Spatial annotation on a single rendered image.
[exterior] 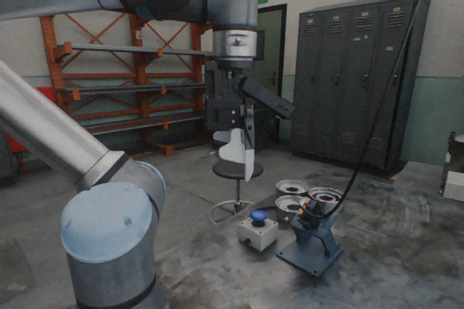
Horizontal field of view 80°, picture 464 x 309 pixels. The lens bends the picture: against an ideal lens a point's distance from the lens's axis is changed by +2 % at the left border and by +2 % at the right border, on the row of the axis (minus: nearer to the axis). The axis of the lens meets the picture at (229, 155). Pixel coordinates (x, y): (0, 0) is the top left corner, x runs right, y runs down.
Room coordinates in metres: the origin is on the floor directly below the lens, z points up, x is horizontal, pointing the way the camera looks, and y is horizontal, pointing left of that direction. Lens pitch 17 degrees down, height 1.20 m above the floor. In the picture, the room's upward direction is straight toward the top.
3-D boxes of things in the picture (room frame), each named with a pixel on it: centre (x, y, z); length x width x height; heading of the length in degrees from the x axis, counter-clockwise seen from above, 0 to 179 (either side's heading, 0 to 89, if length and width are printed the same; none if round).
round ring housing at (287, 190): (0.83, -0.20, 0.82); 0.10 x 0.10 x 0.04
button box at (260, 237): (0.59, -0.07, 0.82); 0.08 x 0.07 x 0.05; 136
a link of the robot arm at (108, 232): (0.36, 0.18, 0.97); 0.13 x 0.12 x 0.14; 6
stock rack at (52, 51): (4.09, 1.12, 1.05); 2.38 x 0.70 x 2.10; 136
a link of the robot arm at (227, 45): (0.50, -0.01, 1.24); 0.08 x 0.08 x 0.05
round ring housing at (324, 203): (0.77, -0.29, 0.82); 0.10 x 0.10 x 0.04
